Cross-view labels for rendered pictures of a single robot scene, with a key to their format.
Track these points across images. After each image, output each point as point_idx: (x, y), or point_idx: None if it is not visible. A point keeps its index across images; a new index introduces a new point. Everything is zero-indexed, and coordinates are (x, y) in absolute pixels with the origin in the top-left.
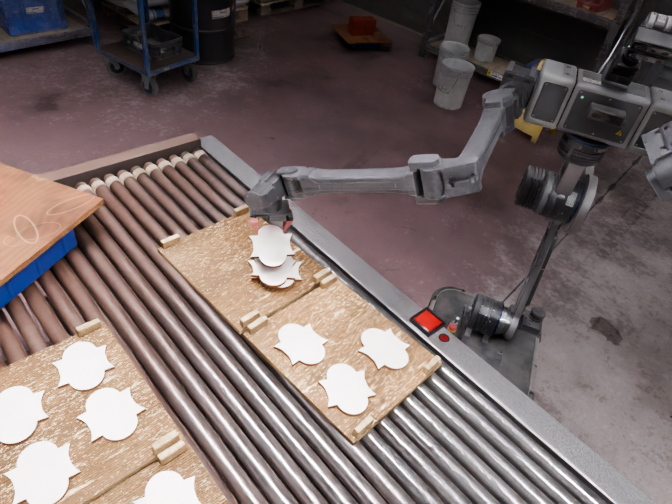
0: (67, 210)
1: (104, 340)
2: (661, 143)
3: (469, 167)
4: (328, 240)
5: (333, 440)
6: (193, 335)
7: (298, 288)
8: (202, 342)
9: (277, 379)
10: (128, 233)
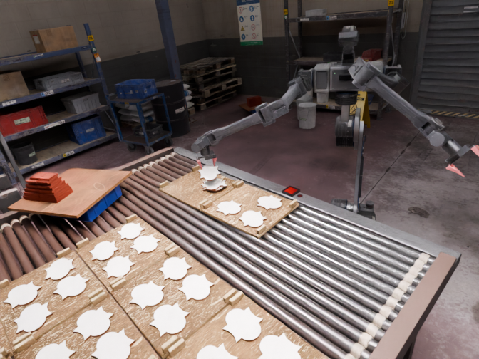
0: (116, 177)
1: (138, 222)
2: (354, 68)
3: (279, 102)
4: (239, 172)
5: None
6: None
7: (226, 190)
8: (183, 217)
9: None
10: None
